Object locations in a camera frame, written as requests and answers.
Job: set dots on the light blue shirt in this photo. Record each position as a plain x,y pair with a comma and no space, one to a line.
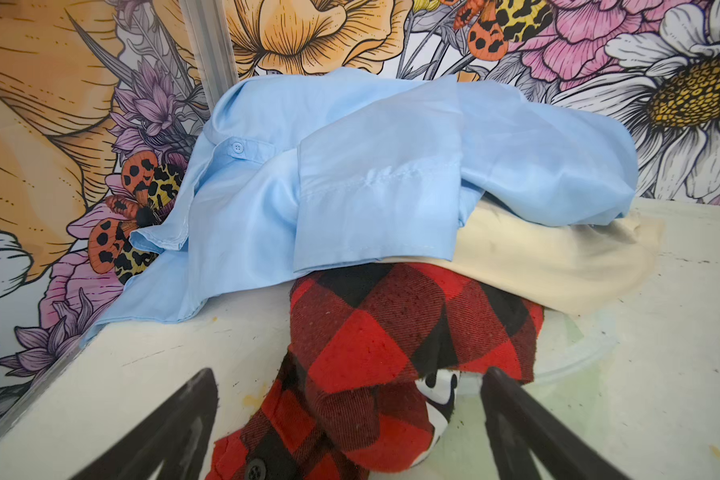
294,174

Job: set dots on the cream cloth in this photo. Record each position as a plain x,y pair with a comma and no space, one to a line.
576,269

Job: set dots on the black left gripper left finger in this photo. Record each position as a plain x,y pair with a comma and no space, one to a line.
170,443

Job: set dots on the red black plaid shirt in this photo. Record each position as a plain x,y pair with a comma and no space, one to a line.
371,374

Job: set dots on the aluminium corner post left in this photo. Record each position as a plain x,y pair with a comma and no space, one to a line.
212,46

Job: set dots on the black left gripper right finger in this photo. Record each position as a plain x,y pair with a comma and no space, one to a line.
521,431

